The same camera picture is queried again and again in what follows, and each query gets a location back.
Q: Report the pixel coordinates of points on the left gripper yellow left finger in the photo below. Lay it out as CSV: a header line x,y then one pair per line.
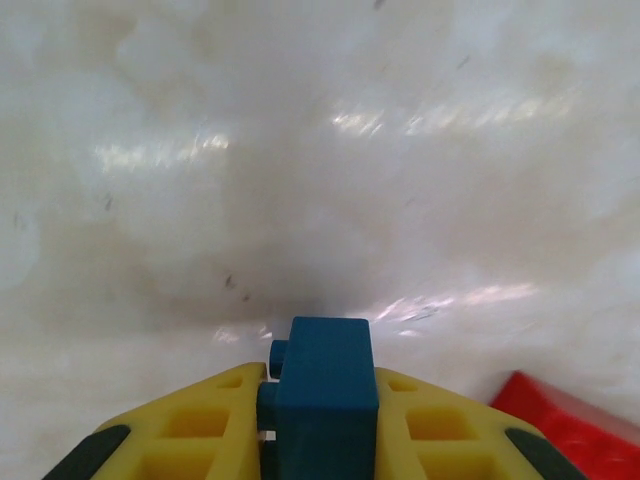
x,y
190,425

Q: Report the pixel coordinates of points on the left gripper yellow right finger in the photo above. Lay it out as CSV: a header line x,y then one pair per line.
x,y
440,430

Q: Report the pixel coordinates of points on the small blue lego brick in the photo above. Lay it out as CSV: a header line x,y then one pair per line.
x,y
325,390

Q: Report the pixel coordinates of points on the red lego brick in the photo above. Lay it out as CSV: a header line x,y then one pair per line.
x,y
575,435

